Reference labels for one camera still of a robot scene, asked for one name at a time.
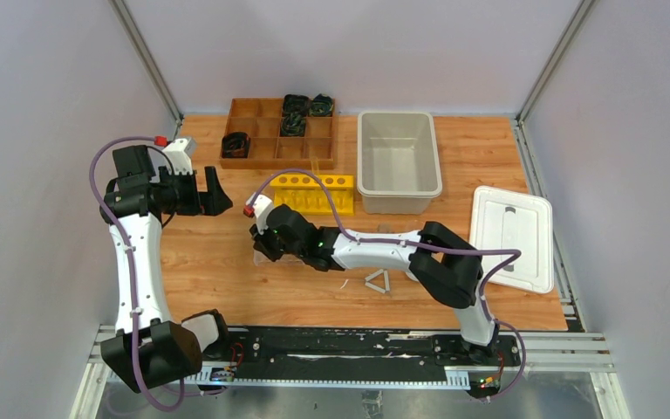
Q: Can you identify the clear glass test tube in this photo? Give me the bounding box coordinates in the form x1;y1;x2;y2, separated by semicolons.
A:
310;156;320;176

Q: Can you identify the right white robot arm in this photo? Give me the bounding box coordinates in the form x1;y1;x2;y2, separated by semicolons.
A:
243;204;499;365

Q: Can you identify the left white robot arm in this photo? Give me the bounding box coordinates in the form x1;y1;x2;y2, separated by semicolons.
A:
96;138;232;393

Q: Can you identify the clear plastic tube rack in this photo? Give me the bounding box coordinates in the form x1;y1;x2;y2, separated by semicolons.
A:
253;251;304;266

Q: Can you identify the yellow test tube rack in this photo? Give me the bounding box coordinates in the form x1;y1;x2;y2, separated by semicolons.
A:
270;173;355;216

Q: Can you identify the wooden compartment tray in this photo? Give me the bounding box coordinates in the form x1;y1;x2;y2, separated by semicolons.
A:
220;93;338;170

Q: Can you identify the small glass beaker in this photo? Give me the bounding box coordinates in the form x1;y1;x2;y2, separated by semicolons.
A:
376;223;393;234

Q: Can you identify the white clay triangle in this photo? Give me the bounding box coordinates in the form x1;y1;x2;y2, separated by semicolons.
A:
364;269;391;294

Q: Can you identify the beige plastic bin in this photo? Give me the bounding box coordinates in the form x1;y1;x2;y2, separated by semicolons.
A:
357;111;443;215

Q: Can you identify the white plastic bin lid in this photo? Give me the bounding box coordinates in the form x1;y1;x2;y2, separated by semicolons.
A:
469;186;555;294

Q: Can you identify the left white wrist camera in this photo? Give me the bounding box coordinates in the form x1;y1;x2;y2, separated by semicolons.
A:
162;137;197;175

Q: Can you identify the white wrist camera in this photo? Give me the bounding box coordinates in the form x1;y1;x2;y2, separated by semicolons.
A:
162;137;197;175
247;194;274;234

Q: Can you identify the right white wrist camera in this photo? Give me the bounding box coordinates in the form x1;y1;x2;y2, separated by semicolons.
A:
247;194;274;234

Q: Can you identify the black cable bundle middle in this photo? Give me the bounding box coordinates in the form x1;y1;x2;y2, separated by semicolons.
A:
279;113;307;139

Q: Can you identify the black cable bundle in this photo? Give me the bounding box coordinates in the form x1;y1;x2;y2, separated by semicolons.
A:
310;93;336;118
281;93;311;117
279;113;307;139

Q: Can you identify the black cable bundle top left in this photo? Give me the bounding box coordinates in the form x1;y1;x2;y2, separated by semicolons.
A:
281;93;311;117

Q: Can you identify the black cable bundle top right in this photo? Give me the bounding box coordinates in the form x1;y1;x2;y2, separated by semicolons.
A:
310;93;336;118

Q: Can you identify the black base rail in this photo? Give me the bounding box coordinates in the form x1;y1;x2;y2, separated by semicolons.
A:
202;326;522;387

